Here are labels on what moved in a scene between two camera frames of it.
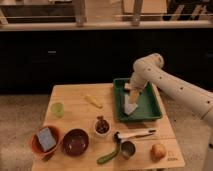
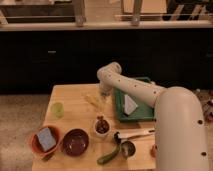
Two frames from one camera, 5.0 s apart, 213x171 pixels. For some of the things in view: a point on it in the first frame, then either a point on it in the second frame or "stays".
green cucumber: (111, 155) stays
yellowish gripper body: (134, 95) -> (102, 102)
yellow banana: (94, 101) stays
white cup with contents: (102, 126) stays
